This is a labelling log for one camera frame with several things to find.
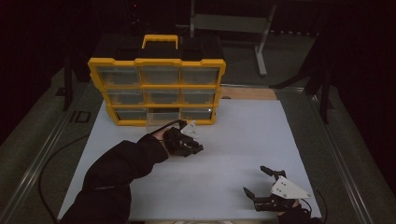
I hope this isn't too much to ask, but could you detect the black tripod stand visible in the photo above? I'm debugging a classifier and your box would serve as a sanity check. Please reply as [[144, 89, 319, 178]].
[[270, 27, 335, 125]]

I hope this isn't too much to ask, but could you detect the person's right hand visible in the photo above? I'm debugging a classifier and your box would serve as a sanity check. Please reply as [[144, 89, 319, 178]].
[[277, 200, 310, 219]]

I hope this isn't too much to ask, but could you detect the black stand post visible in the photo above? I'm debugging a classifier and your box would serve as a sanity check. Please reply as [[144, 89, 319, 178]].
[[62, 50, 75, 112]]

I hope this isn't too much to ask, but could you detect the yellow drawer cabinet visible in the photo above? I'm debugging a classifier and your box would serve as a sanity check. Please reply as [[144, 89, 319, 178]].
[[87, 34, 227, 127]]

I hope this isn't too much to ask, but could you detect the set of clear cabinet drawers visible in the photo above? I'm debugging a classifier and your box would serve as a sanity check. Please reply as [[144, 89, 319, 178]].
[[96, 65, 220, 121]]

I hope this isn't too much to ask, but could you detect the white table sheet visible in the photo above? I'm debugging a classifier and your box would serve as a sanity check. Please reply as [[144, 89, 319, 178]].
[[57, 99, 321, 220]]

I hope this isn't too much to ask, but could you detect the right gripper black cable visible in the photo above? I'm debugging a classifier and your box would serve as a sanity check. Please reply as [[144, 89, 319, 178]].
[[300, 187, 329, 220]]

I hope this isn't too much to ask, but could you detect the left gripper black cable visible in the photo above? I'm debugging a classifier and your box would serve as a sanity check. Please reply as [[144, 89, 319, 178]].
[[148, 119, 186, 135]]

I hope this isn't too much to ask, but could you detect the clear plastic drawer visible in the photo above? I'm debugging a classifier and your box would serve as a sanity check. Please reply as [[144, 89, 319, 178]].
[[145, 107, 182, 128]]

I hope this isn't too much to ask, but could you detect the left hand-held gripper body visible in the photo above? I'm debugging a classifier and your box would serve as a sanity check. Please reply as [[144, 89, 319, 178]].
[[163, 120, 201, 157]]

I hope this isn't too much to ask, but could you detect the grey metal stand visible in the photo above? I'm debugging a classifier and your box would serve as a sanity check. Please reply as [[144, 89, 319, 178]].
[[189, 0, 278, 77]]

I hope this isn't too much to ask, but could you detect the aluminium frame rail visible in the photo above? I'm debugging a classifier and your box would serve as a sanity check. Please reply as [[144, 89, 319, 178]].
[[0, 82, 106, 224], [306, 90, 396, 224]]

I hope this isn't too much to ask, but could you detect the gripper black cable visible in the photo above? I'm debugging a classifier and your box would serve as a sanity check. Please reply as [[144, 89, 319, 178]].
[[300, 187, 329, 220], [148, 119, 186, 135]]

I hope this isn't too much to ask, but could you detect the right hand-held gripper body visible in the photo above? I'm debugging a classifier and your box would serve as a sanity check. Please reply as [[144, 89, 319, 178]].
[[254, 175, 314, 213]]

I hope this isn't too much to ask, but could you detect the person's left hand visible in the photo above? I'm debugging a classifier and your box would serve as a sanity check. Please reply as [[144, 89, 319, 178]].
[[152, 128, 172, 147]]

